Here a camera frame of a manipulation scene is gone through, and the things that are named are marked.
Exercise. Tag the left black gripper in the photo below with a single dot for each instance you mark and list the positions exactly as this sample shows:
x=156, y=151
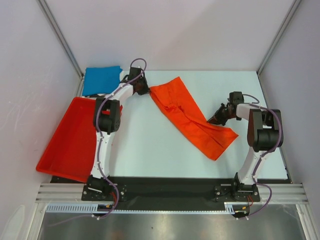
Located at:
x=146, y=89

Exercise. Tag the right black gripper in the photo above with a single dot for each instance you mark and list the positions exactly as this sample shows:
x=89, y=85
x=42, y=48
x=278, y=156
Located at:
x=216, y=118

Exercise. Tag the orange t shirt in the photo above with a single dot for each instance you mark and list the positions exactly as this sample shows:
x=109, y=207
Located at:
x=175, y=102

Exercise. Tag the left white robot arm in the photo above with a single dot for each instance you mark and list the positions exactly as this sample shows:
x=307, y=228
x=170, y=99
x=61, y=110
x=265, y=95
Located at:
x=107, y=121

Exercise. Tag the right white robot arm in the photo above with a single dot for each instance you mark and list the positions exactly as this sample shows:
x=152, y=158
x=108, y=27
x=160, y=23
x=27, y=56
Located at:
x=264, y=136

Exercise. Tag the folded blue t shirt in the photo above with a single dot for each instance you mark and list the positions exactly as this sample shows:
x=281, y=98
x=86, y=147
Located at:
x=101, y=80

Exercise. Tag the red plastic bin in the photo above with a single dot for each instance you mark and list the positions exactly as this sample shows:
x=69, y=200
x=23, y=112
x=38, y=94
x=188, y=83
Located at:
x=71, y=151

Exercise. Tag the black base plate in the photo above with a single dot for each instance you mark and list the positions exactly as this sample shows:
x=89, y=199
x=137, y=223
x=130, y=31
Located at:
x=163, y=194

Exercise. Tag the aluminium frame rail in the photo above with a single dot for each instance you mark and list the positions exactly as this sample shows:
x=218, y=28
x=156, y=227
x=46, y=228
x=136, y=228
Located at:
x=72, y=193

